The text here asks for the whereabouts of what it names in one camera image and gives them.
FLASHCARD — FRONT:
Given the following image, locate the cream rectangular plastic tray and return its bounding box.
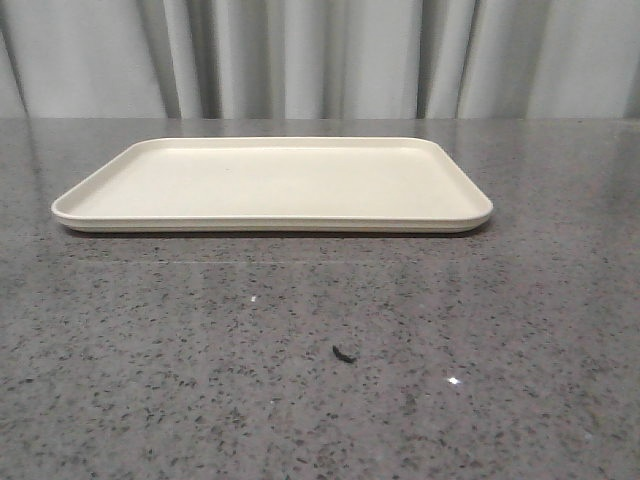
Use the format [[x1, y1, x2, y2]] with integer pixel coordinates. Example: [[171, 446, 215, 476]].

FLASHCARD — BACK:
[[51, 137, 494, 233]]

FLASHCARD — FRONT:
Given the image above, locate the small black debris piece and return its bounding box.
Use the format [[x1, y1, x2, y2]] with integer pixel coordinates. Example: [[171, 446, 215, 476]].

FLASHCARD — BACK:
[[332, 345, 357, 364]]

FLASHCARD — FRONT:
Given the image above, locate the grey pleated curtain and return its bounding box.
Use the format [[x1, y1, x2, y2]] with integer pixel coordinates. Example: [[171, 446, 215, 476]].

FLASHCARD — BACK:
[[1, 1, 639, 119]]

